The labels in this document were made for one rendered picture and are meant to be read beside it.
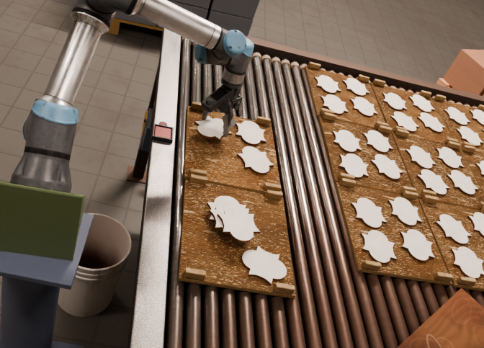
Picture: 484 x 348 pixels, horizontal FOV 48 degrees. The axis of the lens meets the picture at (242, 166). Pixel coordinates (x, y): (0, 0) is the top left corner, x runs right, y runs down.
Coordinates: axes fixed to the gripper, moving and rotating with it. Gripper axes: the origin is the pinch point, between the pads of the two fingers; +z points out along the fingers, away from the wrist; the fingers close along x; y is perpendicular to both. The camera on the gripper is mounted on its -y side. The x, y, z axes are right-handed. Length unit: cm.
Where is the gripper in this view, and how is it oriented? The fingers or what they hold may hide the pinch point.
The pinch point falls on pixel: (213, 127)
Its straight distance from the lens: 201.1
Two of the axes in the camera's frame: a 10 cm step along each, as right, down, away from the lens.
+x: -7.5, -5.5, 3.6
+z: -2.9, 7.7, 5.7
